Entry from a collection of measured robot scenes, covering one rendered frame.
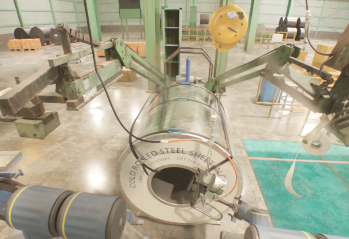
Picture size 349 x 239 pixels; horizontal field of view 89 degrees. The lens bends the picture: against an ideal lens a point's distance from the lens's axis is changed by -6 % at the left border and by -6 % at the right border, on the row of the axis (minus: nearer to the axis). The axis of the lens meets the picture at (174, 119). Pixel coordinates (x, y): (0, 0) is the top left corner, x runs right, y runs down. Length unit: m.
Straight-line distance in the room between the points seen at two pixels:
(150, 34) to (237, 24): 5.03
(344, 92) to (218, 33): 0.87
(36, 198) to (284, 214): 2.72
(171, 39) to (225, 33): 6.67
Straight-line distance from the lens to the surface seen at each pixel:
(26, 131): 1.54
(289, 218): 2.95
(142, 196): 2.04
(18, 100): 0.91
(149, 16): 5.99
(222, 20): 1.06
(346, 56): 1.40
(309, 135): 1.30
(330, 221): 3.21
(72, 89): 1.23
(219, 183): 1.60
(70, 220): 0.68
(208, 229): 2.54
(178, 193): 2.13
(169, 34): 7.60
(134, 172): 1.82
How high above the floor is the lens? 2.16
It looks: 28 degrees down
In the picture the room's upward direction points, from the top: 1 degrees clockwise
